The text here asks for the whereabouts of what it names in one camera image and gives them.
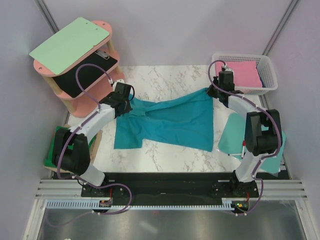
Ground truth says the black clipboard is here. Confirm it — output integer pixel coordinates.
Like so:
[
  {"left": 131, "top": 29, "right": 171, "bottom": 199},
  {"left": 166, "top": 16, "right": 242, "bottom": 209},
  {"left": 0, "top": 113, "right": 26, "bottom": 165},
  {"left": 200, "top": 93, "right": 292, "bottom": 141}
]
[{"left": 53, "top": 50, "right": 118, "bottom": 98}]

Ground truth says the teal t shirt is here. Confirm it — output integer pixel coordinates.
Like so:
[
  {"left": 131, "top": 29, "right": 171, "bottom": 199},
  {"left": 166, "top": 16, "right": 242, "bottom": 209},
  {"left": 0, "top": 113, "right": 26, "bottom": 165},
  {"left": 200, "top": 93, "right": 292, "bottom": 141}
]
[{"left": 114, "top": 88, "right": 214, "bottom": 152}]

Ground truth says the blue folded cloth in basket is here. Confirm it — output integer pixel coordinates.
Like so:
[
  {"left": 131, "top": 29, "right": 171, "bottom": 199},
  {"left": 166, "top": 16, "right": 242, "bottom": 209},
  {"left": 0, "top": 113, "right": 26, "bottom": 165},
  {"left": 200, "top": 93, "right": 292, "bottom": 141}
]
[{"left": 258, "top": 72, "right": 266, "bottom": 88}]

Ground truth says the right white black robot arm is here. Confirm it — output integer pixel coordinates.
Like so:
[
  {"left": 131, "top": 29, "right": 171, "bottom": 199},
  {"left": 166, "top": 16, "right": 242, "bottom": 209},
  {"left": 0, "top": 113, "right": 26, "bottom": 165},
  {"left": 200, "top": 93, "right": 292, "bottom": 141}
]
[{"left": 207, "top": 69, "right": 283, "bottom": 197}]

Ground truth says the red capped marker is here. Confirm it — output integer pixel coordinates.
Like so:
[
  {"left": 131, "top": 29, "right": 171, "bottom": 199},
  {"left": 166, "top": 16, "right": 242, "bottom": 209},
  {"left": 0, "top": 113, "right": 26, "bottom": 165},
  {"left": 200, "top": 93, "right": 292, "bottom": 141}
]
[{"left": 241, "top": 140, "right": 246, "bottom": 159}]

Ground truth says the turquoise plastic board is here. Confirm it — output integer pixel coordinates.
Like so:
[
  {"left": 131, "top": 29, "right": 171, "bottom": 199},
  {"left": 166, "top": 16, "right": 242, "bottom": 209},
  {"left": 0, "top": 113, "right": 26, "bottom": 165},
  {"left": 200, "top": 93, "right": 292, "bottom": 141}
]
[{"left": 218, "top": 113, "right": 286, "bottom": 174}]

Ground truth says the green folded t shirt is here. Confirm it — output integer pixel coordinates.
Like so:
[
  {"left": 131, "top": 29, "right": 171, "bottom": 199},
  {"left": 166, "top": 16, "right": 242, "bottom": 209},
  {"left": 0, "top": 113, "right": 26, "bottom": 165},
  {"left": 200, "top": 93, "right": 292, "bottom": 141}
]
[{"left": 43, "top": 124, "right": 73, "bottom": 173}]

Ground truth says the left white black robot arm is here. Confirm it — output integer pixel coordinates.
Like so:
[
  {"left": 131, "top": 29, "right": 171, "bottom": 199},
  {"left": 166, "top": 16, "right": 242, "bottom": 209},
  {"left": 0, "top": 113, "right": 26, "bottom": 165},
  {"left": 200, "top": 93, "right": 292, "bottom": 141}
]
[{"left": 52, "top": 81, "right": 135, "bottom": 197}]

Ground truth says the black capped marker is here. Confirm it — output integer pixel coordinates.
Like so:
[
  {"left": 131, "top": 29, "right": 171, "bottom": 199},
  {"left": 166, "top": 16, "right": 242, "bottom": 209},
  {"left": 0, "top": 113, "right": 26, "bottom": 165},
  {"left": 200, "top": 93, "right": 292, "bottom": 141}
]
[{"left": 227, "top": 153, "right": 242, "bottom": 157}]

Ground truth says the white plastic basket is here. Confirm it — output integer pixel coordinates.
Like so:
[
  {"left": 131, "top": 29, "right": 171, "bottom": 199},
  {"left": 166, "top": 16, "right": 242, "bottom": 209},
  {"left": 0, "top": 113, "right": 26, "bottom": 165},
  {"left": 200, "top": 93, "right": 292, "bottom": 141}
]
[{"left": 212, "top": 53, "right": 278, "bottom": 95}]

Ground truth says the aluminium rail frame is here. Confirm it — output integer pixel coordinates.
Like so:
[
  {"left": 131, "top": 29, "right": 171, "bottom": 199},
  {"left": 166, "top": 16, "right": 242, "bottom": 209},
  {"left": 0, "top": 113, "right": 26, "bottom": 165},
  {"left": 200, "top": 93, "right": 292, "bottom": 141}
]
[{"left": 23, "top": 177, "right": 83, "bottom": 238}]

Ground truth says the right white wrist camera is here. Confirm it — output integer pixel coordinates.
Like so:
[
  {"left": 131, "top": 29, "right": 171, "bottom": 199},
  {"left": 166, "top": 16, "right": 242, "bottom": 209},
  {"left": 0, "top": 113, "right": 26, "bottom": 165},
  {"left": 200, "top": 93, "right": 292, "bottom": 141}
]
[{"left": 221, "top": 65, "right": 234, "bottom": 73}]

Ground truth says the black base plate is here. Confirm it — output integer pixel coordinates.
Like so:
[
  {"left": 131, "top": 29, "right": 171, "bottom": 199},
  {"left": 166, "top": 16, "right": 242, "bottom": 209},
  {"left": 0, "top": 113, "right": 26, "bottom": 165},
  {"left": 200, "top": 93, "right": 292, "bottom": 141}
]
[{"left": 80, "top": 172, "right": 259, "bottom": 205}]

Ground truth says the pink folded t shirt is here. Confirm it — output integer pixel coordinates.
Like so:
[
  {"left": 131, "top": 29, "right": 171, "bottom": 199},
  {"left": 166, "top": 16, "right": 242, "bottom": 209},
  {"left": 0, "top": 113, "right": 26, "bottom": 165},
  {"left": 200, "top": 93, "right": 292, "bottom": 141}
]
[{"left": 225, "top": 60, "right": 263, "bottom": 88}]

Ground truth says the white slotted cable duct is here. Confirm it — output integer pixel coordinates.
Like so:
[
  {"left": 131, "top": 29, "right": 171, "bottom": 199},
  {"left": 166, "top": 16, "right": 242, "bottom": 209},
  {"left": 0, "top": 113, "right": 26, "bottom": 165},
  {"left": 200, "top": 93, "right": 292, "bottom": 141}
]
[{"left": 46, "top": 197, "right": 251, "bottom": 210}]

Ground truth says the light green clipboard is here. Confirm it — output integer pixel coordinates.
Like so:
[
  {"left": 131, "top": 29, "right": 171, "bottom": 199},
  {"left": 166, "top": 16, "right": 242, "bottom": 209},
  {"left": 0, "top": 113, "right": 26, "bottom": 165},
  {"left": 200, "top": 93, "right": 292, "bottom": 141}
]
[{"left": 29, "top": 17, "right": 112, "bottom": 77}]

